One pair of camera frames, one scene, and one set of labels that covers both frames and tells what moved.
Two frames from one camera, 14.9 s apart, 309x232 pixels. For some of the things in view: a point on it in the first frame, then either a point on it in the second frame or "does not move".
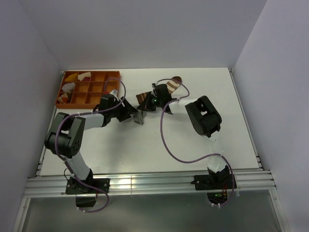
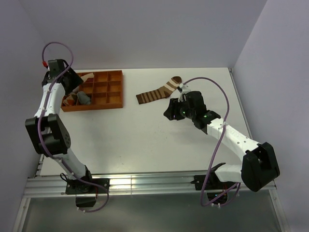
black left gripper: (127, 111) to (77, 80)
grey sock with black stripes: (138, 118) to (83, 98)
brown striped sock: (173, 85) does not move
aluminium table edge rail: (257, 158) does not move
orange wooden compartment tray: (83, 89) does not move
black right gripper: (146, 106) to (173, 109)
